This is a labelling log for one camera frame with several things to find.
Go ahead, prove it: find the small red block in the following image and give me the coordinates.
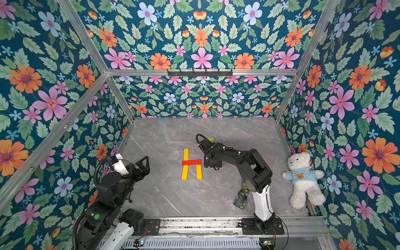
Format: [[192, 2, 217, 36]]
[[192, 160, 202, 165]]

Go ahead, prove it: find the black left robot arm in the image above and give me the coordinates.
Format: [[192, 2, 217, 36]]
[[71, 155, 150, 250]]

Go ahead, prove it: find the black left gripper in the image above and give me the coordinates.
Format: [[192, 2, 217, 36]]
[[113, 156, 150, 206]]

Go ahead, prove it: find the white teddy bear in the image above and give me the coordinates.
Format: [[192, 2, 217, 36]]
[[282, 152, 326, 209]]

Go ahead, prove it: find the camouflage cloth pouch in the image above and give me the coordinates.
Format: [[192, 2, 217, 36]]
[[233, 182, 249, 210]]

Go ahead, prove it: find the black hook rail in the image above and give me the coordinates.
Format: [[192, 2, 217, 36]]
[[167, 69, 233, 77]]

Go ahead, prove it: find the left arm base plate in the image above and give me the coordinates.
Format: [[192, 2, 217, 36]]
[[136, 219, 161, 237]]

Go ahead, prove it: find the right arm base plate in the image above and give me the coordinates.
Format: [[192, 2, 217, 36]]
[[237, 218, 285, 235]]

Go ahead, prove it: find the aluminium front rail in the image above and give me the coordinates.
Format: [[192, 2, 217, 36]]
[[74, 216, 332, 238]]

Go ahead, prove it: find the yellow block of h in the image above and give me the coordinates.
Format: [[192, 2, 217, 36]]
[[183, 149, 189, 161]]

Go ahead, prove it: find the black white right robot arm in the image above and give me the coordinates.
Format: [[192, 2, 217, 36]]
[[197, 137, 276, 233]]

